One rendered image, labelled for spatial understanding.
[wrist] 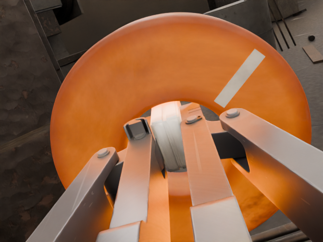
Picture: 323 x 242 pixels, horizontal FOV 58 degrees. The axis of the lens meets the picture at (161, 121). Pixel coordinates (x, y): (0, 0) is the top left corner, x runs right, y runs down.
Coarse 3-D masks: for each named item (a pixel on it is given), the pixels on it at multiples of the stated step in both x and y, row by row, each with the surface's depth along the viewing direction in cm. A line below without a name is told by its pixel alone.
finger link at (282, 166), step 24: (240, 120) 12; (264, 120) 11; (264, 144) 10; (288, 144) 10; (240, 168) 13; (264, 168) 10; (288, 168) 8; (312, 168) 8; (264, 192) 11; (288, 192) 9; (312, 192) 8; (288, 216) 10; (312, 216) 8; (312, 240) 9
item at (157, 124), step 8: (160, 104) 16; (152, 112) 16; (160, 112) 15; (152, 120) 15; (160, 120) 14; (152, 128) 14; (160, 128) 14; (160, 136) 14; (168, 136) 15; (160, 144) 15; (168, 144) 15; (168, 152) 15; (168, 160) 15; (176, 160) 15; (168, 168) 15; (176, 168) 15
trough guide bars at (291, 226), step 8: (288, 224) 37; (264, 232) 38; (272, 232) 37; (280, 232) 37; (288, 232) 37; (256, 240) 38; (264, 240) 38; (280, 240) 38; (288, 240) 38; (296, 240) 38; (304, 240) 37
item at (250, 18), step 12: (240, 0) 277; (252, 0) 239; (264, 0) 247; (216, 12) 248; (228, 12) 243; (240, 12) 241; (252, 12) 242; (264, 12) 248; (240, 24) 244; (252, 24) 244; (264, 24) 249; (264, 36) 251
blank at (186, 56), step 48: (96, 48) 15; (144, 48) 15; (192, 48) 15; (240, 48) 15; (96, 96) 16; (144, 96) 16; (192, 96) 16; (240, 96) 16; (288, 96) 16; (96, 144) 17; (240, 192) 18; (192, 240) 20
